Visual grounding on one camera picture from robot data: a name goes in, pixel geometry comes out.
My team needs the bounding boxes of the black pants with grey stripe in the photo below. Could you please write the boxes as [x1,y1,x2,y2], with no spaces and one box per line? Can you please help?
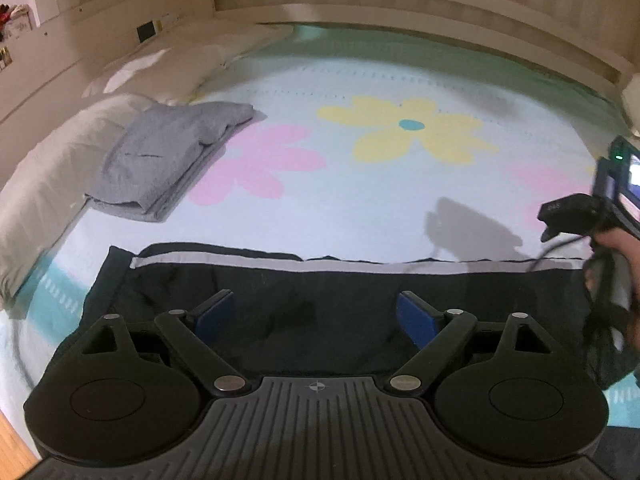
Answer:
[79,243,616,388]

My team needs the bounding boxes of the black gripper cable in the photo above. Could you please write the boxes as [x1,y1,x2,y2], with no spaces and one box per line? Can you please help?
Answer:
[519,235,597,273]

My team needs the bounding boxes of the black wall outlet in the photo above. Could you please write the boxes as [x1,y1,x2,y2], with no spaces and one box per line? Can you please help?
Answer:
[137,21,156,44]

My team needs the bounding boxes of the white pillow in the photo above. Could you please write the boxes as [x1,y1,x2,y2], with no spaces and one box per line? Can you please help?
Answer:
[1,93,155,306]

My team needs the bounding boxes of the floral bed blanket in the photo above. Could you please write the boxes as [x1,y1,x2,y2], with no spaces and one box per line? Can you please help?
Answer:
[1,27,627,431]

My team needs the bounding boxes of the right hand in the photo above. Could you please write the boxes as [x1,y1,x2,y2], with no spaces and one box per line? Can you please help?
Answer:
[585,228,639,311]

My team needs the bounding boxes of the folded grey garment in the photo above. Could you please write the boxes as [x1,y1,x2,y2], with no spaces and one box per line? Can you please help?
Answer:
[87,102,255,222]

